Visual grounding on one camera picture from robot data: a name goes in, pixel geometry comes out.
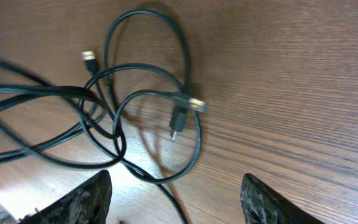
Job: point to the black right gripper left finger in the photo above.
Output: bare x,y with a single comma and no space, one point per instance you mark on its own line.
88,203

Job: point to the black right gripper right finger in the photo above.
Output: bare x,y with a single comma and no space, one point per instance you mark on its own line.
261,204

